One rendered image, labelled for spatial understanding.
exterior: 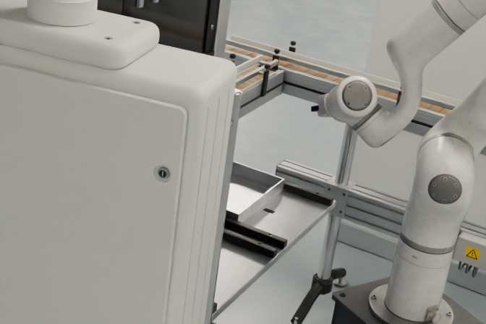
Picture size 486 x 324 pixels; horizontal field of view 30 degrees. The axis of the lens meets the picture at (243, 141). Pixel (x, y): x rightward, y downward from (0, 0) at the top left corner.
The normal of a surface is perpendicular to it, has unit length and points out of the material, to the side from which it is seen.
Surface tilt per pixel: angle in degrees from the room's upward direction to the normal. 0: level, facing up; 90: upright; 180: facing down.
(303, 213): 0
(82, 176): 90
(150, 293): 90
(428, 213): 126
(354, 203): 90
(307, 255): 0
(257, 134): 0
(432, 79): 90
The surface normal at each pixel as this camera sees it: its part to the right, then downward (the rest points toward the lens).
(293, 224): 0.13, -0.91
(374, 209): -0.47, 0.30
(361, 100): 0.06, -0.03
